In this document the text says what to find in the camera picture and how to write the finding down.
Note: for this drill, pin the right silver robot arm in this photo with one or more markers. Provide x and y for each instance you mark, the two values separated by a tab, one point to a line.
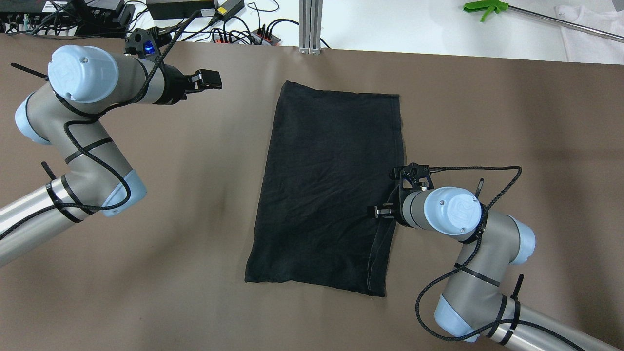
471	305

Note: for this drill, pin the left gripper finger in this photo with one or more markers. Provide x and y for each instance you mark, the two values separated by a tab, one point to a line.
204	79

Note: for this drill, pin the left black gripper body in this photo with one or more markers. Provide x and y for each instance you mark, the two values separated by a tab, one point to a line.
171	86

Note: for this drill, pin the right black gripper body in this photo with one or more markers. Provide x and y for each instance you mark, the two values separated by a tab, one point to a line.
400	212

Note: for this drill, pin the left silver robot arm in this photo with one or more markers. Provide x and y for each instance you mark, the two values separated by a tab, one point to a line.
84	82

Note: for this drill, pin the black power adapter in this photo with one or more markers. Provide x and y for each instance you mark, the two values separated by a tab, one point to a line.
178	9

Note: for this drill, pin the aluminium frame post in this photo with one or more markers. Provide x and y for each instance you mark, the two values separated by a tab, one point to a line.
310	20

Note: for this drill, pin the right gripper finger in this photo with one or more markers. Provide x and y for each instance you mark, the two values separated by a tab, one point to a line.
380	211

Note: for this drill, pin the black t-shirt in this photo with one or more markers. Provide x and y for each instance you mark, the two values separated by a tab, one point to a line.
329	159

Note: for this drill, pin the orange power strip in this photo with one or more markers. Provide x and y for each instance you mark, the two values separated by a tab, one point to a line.
258	37

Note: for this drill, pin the green handled reacher tool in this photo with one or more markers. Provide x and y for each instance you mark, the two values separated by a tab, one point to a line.
486	7

